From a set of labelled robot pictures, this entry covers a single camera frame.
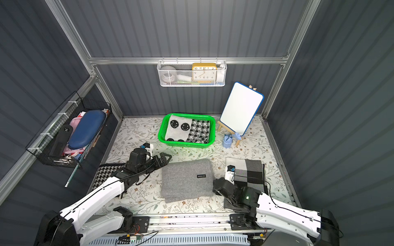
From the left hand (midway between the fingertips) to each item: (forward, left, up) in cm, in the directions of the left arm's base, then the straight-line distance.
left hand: (167, 159), depth 81 cm
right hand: (-11, -27, -5) cm, 30 cm away
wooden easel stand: (+26, -38, -6) cm, 46 cm away
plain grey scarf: (-7, -10, -11) cm, 16 cm away
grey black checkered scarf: (-2, -46, -12) cm, 47 cm away
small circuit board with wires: (-33, +19, -17) cm, 42 cm away
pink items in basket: (-5, +39, +16) cm, 42 cm away
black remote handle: (-2, +40, +21) cm, 46 cm away
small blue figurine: (+16, -35, -6) cm, 39 cm away
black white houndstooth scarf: (-3, +37, -9) cm, 38 cm away
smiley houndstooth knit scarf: (+28, -8, -8) cm, 31 cm away
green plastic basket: (+30, +7, -5) cm, 31 cm away
